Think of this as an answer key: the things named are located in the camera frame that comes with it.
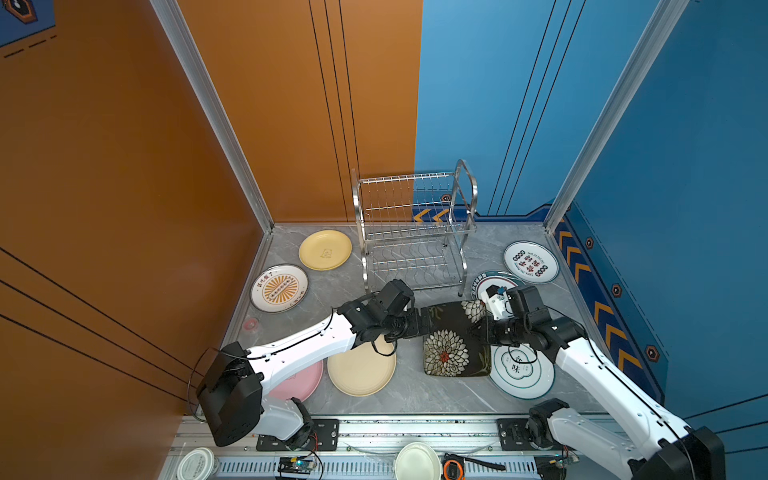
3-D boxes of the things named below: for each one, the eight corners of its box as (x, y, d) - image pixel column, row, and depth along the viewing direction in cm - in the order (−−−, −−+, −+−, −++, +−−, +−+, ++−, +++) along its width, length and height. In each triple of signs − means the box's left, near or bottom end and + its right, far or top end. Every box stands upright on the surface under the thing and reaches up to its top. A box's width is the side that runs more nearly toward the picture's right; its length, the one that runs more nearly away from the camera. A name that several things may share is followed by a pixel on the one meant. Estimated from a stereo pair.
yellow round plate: (296, 270, 109) (294, 266, 107) (306, 233, 120) (304, 229, 119) (349, 270, 109) (348, 266, 107) (353, 233, 120) (352, 229, 119)
